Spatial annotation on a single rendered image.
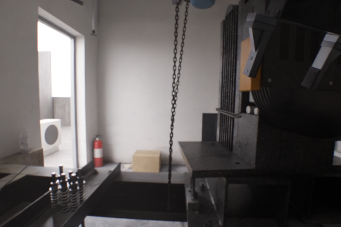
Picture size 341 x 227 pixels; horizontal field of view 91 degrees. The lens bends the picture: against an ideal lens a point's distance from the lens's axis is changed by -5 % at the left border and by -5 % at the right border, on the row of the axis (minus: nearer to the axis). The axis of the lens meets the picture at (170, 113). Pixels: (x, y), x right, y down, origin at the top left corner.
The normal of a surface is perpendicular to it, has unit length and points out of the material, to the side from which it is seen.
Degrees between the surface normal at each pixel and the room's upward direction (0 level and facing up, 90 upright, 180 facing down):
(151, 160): 90
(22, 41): 90
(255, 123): 90
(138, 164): 90
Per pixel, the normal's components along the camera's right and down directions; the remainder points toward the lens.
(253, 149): -1.00, -0.01
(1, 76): 1.00, 0.02
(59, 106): -0.04, 0.08
